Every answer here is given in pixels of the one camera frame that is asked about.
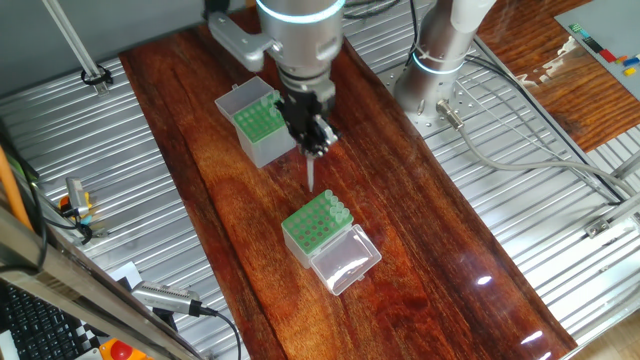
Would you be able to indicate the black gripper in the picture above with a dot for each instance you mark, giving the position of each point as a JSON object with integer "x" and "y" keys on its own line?
{"x": 302, "y": 112}

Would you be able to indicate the tall translucent green tip box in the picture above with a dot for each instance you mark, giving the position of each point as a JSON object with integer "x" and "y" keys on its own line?
{"x": 265, "y": 145}

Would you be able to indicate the low green rack tip box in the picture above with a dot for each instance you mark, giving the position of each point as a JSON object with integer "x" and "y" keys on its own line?
{"x": 315, "y": 225}

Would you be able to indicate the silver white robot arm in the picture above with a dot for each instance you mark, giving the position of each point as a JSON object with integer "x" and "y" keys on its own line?
{"x": 300, "y": 40}

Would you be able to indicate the glossy brown wooden board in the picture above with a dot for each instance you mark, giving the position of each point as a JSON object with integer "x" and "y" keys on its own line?
{"x": 425, "y": 300}

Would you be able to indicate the white paper sheet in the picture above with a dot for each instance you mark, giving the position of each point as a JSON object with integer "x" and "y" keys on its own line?
{"x": 127, "y": 274}

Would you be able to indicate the scuffed brown wooden board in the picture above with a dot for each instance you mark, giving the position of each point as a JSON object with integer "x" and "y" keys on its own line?
{"x": 550, "y": 90}

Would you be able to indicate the aluminium pole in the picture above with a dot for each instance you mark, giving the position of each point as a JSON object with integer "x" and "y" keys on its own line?
{"x": 75, "y": 45}

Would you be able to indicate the orange yellow plastic object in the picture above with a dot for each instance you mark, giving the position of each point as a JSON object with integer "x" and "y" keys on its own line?
{"x": 63, "y": 203}

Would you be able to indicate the yellow button box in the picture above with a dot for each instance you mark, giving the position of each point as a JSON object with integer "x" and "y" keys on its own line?
{"x": 142, "y": 356}

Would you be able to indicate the green block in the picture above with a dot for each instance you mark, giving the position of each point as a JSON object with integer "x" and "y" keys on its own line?
{"x": 575, "y": 27}

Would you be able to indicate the teal block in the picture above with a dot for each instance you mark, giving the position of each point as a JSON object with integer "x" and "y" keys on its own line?
{"x": 584, "y": 34}

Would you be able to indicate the red emergency stop button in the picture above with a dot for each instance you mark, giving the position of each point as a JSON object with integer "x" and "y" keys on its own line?
{"x": 121, "y": 351}

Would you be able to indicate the black block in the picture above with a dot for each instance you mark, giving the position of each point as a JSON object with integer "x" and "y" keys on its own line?
{"x": 592, "y": 45}

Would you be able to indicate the red block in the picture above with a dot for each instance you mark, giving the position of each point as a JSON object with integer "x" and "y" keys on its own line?
{"x": 607, "y": 55}

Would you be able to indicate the aluminium profile bar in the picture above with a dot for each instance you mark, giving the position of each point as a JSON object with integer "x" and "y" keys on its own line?
{"x": 627, "y": 167}
{"x": 627, "y": 207}

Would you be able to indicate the orange pole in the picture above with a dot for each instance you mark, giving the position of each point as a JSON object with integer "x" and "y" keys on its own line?
{"x": 12, "y": 195}

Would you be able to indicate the grey board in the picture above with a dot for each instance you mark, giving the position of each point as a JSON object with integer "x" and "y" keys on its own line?
{"x": 610, "y": 25}

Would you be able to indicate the orange block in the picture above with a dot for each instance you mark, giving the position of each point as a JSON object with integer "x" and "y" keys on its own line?
{"x": 621, "y": 59}

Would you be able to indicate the yellow block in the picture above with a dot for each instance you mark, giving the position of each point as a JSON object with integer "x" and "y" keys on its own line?
{"x": 629, "y": 71}

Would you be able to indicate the blue block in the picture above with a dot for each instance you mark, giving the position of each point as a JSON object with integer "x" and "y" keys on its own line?
{"x": 631, "y": 61}

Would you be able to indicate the black keyboard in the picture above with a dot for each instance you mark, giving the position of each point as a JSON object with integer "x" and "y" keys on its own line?
{"x": 35, "y": 330}

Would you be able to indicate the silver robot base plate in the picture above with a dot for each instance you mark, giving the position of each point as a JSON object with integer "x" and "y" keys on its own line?
{"x": 465, "y": 100}

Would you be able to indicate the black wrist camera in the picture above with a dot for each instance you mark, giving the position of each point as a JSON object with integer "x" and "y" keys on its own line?
{"x": 215, "y": 7}

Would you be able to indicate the long silver depth camera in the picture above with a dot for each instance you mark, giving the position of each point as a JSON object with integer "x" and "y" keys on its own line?
{"x": 165, "y": 297}

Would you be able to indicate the black camera stand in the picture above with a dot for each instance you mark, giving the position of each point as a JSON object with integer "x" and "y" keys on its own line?
{"x": 165, "y": 320}

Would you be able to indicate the small silver camera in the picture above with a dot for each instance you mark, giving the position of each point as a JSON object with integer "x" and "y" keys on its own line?
{"x": 77, "y": 195}

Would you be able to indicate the steel frame bar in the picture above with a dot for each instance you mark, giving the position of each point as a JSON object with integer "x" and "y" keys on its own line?
{"x": 75, "y": 280}

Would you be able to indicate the aluminium corner bracket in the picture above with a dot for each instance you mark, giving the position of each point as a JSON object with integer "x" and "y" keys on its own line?
{"x": 597, "y": 227}

